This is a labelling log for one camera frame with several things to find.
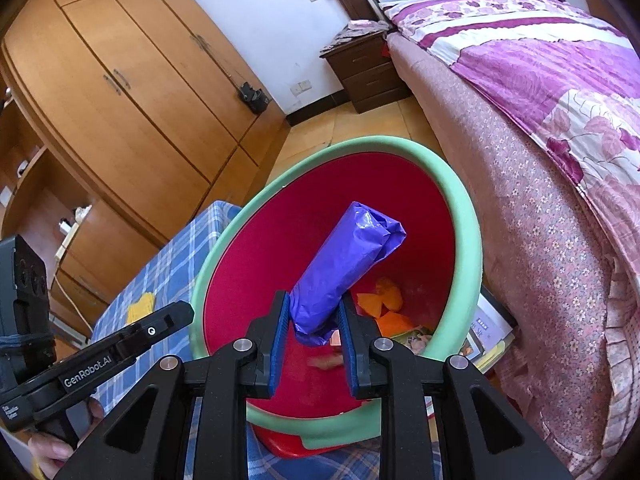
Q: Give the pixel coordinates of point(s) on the blue plaid tablecloth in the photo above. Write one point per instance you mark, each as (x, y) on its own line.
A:
(165, 270)

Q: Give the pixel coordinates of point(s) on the purple floral quilt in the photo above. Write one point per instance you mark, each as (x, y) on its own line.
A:
(525, 70)

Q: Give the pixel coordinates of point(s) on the white power strip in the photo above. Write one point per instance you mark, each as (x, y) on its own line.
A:
(72, 230)

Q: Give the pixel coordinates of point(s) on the purple plastic bag roll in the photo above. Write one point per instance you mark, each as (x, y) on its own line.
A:
(340, 270)

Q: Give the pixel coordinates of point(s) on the books under basin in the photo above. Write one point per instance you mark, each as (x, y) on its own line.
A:
(487, 330)

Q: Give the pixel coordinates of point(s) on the person's left hand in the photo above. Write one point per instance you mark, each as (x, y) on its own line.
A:
(47, 455)

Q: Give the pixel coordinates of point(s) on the red bin with green rim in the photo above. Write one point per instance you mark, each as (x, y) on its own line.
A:
(260, 270)

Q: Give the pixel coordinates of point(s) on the black wall-mounted device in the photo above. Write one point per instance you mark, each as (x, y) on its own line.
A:
(252, 97)

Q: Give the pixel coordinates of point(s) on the pink cloth pile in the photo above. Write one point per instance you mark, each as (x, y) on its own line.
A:
(360, 30)

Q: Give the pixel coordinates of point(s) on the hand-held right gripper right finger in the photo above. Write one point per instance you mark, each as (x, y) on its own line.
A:
(350, 360)

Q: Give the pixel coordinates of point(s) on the wooden wardrobe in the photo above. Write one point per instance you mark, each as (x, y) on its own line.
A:
(125, 85)

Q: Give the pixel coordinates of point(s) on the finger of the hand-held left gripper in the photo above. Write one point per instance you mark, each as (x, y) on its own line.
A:
(160, 322)

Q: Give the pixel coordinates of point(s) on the yellow mesh cloth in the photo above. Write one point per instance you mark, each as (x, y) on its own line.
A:
(141, 310)

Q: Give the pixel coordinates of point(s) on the dark wooden nightstand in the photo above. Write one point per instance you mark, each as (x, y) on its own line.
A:
(370, 75)

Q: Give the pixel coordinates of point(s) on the bed with pink floral sheet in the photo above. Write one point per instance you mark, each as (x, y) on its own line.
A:
(525, 260)

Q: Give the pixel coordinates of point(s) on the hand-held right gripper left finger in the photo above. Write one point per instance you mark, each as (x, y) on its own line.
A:
(280, 345)

